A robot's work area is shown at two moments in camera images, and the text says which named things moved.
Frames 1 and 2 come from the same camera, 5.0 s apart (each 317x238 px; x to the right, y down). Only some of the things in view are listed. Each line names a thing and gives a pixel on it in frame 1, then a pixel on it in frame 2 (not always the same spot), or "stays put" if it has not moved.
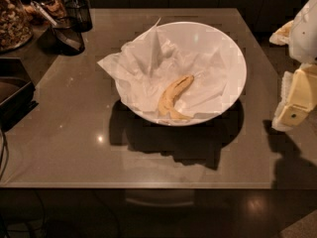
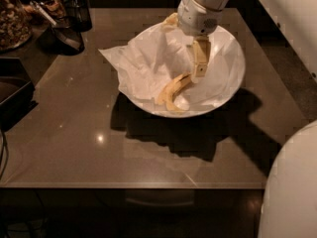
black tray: [17, 91] stays put
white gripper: [305, 34] to [197, 18]
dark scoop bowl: [67, 41] stays put
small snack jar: [54, 7] stays put
